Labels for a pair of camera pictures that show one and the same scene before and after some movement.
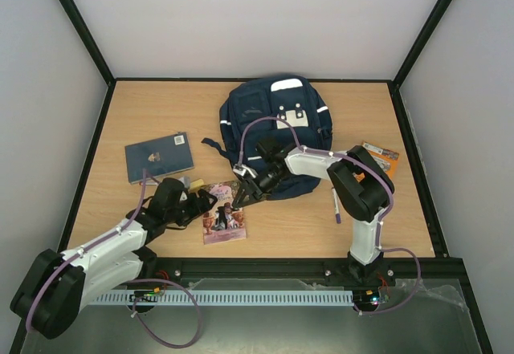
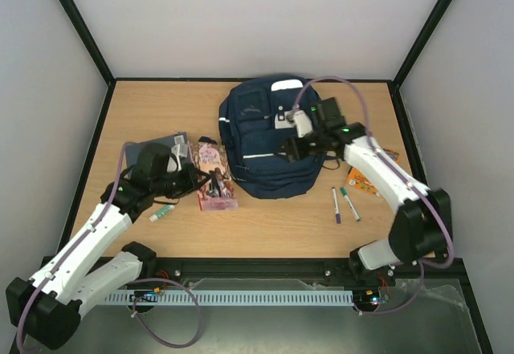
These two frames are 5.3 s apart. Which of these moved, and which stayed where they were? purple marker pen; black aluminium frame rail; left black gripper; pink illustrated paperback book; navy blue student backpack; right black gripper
Moved: pink illustrated paperback book; right black gripper; left black gripper
Stayed: black aluminium frame rail; navy blue student backpack; purple marker pen
